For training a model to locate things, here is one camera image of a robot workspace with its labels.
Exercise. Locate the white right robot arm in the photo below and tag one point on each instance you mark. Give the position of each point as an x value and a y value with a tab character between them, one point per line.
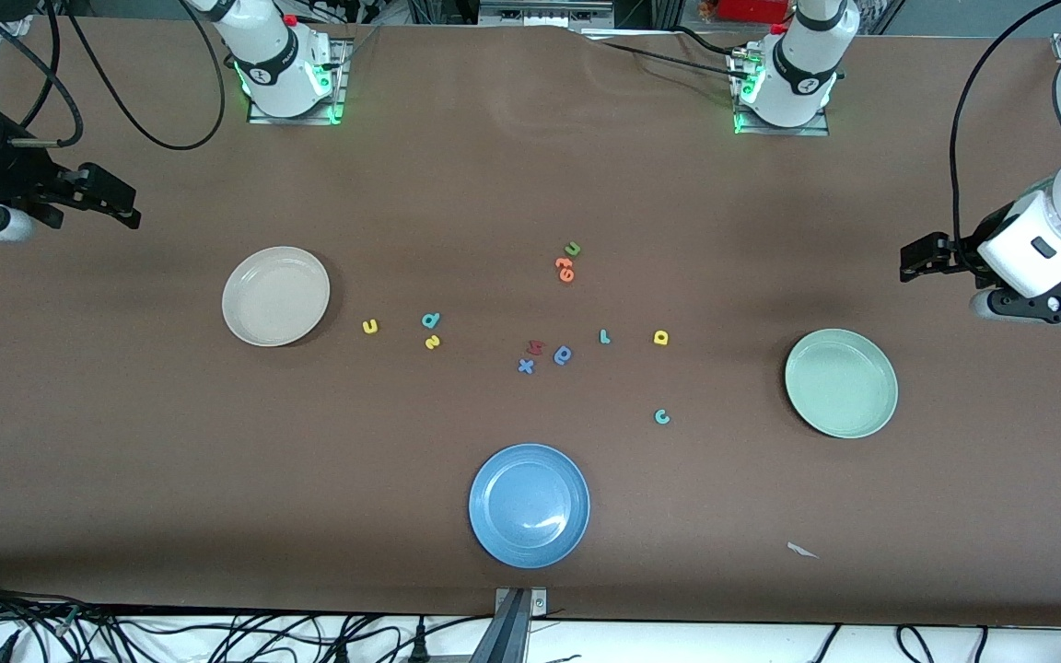
273	64

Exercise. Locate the red box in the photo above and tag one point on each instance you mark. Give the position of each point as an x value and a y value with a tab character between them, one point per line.
752	9

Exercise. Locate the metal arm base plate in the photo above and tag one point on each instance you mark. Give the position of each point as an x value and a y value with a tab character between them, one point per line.
339	92
816	129

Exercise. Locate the white paper scrap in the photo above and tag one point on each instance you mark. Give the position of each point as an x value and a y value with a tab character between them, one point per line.
802	551

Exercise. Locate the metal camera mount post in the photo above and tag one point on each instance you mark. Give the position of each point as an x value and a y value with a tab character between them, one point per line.
514	626

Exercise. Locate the teal foam letter q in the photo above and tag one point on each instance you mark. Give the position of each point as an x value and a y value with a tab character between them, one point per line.
430	319

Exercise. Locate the green plate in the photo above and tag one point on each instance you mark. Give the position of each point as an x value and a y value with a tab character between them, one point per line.
841	383

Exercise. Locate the beige plate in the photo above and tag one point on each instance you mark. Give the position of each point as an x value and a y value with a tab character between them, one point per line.
274	296

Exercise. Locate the blue plate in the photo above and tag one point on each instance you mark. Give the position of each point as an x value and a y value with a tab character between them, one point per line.
529	506

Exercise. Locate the grey power strip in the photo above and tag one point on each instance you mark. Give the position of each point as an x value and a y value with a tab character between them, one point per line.
544	14

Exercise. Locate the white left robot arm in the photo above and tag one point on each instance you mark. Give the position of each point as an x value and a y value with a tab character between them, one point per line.
1046	230

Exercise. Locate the black power plug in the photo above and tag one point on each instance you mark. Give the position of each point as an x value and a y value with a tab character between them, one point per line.
420	650

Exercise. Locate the blue foam letter a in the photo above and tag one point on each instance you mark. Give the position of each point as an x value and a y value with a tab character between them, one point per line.
563	354

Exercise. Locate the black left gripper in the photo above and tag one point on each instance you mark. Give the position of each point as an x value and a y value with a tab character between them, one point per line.
961	253

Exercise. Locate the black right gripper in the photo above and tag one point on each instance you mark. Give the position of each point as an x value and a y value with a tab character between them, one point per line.
17	175

